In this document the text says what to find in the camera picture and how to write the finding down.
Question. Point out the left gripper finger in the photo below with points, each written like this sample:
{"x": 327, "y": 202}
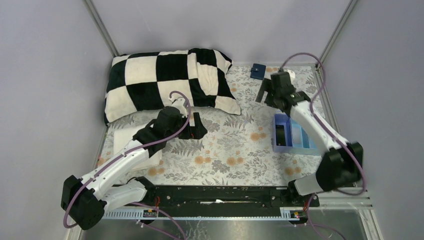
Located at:
{"x": 201, "y": 130}
{"x": 189, "y": 133}

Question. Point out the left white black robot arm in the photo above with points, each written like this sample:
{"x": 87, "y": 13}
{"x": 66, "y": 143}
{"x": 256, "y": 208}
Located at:
{"x": 86, "y": 199}

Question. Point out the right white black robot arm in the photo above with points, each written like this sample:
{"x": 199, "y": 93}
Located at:
{"x": 341, "y": 161}

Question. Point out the blue leather card holder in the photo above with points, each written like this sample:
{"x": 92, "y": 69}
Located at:
{"x": 257, "y": 71}

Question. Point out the folded white towel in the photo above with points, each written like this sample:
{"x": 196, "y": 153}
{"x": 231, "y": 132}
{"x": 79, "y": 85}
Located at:
{"x": 122, "y": 137}

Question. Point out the black white checkered pillow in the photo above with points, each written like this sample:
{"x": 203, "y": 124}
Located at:
{"x": 144, "y": 81}

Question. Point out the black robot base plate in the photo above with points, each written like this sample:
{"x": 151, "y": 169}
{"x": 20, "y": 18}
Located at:
{"x": 220, "y": 200}

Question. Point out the floral patterned bed sheet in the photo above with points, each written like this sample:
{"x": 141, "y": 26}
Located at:
{"x": 236, "y": 151}

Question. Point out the black card in tray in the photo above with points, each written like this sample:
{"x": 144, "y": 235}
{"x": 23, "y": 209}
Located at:
{"x": 280, "y": 136}

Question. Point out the blue plastic compartment tray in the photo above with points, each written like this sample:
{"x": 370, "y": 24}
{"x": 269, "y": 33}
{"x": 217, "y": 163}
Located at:
{"x": 297, "y": 140}

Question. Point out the slotted grey cable duct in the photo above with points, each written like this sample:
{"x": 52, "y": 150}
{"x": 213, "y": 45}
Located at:
{"x": 143, "y": 213}

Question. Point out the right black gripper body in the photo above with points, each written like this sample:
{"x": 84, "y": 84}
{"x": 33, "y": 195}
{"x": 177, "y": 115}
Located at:
{"x": 269, "y": 89}

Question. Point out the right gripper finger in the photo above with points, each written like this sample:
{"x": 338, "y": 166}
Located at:
{"x": 260, "y": 94}
{"x": 266, "y": 85}

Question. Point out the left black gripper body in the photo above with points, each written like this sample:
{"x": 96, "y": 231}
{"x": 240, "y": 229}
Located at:
{"x": 191, "y": 126}

